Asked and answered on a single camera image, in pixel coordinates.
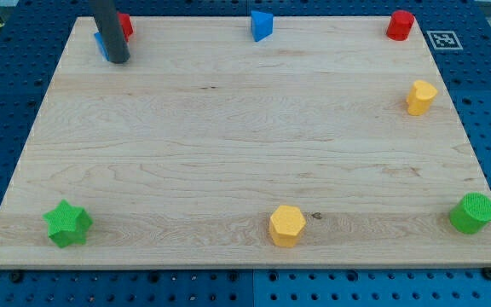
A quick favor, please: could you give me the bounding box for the yellow heart block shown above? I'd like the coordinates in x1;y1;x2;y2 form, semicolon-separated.
406;80;438;116

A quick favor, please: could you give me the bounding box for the green star block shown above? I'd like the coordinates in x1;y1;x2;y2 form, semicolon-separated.
43;200;93;248

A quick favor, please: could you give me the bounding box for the blue block behind tool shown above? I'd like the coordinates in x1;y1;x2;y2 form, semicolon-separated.
94;32;110;61

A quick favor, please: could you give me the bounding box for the red block behind tool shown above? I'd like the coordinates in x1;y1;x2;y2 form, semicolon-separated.
117;12;134;42

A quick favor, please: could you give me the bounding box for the wooden board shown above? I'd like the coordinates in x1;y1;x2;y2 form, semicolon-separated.
0;16;491;270

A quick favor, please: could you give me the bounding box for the yellow hexagon block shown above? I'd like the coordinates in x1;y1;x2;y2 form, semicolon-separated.
269;205;306;248

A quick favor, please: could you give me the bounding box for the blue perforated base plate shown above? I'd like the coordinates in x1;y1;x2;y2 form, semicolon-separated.
0;1;491;306

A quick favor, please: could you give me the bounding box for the white fiducial marker tag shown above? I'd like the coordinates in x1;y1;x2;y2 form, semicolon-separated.
426;30;463;50

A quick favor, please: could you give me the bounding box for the red cylinder block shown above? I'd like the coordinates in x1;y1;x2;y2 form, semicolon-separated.
386;10;415;41

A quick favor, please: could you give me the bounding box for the blue triangle block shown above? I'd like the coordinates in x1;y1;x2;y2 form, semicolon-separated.
250;10;274;42

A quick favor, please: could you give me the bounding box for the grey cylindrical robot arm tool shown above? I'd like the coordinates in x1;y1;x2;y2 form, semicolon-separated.
89;0;130;64

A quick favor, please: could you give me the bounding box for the green cylinder block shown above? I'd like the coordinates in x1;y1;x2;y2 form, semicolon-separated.
449;192;491;235

